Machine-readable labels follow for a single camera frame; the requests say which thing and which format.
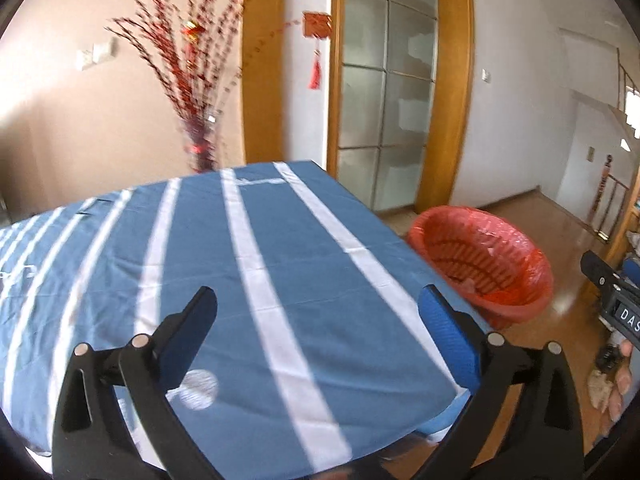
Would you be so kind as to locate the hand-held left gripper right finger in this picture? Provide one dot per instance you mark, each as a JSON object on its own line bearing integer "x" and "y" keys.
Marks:
{"x": 445, "y": 330}

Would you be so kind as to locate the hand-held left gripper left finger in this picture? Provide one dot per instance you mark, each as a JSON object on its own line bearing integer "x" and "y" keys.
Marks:
{"x": 190, "y": 330}

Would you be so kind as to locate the red lined waste basket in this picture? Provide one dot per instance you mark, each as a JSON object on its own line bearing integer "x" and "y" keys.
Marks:
{"x": 480, "y": 260}

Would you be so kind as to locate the person's right hand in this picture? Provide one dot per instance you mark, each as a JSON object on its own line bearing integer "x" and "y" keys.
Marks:
{"x": 625, "y": 380}

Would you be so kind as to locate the small black object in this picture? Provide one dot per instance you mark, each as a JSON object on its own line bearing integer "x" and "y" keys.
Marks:
{"x": 606, "y": 358}

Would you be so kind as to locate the wooden stair railing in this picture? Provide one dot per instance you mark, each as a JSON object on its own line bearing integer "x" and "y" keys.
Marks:
{"x": 607, "y": 195}

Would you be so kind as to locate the blue white striped tablecloth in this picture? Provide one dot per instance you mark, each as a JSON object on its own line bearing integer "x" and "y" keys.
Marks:
{"x": 300, "y": 260}

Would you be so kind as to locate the glass vase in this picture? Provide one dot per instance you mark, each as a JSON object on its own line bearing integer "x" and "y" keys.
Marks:
{"x": 200, "y": 145}

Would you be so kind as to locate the frosted glass door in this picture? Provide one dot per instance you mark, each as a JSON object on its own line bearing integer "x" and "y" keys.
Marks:
{"x": 385, "y": 110}

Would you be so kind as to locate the red blossom branches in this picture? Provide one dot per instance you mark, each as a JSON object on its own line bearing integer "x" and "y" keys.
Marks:
{"x": 195, "y": 60}

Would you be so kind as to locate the red tassel ornament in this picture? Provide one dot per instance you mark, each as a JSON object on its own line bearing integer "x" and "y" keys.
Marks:
{"x": 317, "y": 27}

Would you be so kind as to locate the small wall plate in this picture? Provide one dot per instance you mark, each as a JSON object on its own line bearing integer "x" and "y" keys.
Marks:
{"x": 591, "y": 153}

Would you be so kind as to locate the wooden door frame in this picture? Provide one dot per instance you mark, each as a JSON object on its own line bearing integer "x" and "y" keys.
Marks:
{"x": 450, "y": 110}

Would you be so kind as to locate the white light switch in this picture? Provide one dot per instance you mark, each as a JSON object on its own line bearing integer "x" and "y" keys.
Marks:
{"x": 486, "y": 75}

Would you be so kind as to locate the white wall switch plate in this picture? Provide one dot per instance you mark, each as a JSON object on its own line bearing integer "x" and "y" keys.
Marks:
{"x": 86, "y": 60}
{"x": 105, "y": 51}

